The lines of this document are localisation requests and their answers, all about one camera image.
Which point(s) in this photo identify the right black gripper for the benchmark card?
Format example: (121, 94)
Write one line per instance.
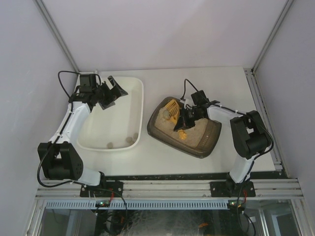
(186, 117)

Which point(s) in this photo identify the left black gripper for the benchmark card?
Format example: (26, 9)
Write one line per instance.
(110, 93)

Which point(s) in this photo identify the yellow litter scoop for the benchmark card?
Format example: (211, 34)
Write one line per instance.
(173, 107)

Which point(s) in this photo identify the dark brown litter box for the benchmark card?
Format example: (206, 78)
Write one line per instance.
(198, 141)

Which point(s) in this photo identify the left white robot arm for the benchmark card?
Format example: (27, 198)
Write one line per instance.
(59, 159)

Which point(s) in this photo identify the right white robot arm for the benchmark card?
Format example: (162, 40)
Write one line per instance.
(251, 139)

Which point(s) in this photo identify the white plastic tray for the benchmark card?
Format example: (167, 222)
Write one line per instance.
(116, 123)

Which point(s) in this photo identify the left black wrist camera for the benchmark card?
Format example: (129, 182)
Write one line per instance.
(87, 83)

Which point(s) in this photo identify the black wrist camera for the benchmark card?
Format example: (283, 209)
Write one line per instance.
(199, 98)
(87, 83)

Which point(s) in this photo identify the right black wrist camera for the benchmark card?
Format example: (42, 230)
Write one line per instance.
(199, 98)

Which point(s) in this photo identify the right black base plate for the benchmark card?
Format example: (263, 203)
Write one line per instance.
(230, 189)

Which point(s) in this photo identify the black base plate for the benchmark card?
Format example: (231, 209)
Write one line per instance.
(111, 188)
(230, 189)

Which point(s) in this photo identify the right aluminium side rail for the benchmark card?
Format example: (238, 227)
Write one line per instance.
(276, 153)

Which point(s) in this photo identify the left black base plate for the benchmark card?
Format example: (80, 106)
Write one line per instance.
(111, 188)

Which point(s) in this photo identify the left aluminium frame post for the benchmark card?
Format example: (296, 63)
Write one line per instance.
(43, 10)

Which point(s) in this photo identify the aluminium frame post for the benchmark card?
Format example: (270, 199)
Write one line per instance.
(273, 33)
(43, 10)

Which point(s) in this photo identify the grey slotted cable duct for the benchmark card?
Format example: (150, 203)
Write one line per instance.
(141, 204)

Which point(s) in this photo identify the aluminium front rail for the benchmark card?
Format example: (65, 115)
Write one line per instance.
(183, 189)

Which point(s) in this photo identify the right aluminium frame post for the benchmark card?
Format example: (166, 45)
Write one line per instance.
(273, 33)

